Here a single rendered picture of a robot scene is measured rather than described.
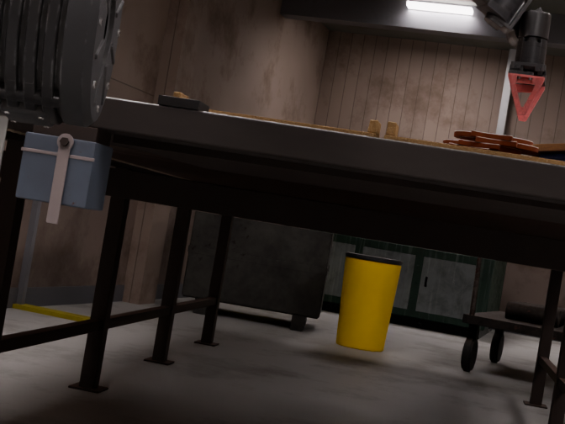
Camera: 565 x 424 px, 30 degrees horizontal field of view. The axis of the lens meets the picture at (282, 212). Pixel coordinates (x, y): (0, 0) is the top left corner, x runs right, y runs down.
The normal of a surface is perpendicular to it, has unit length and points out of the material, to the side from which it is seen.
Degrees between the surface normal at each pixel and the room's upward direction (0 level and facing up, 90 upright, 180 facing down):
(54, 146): 90
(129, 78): 90
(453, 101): 90
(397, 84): 90
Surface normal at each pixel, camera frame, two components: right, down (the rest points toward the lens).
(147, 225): -0.27, -0.06
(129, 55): 0.95, 0.15
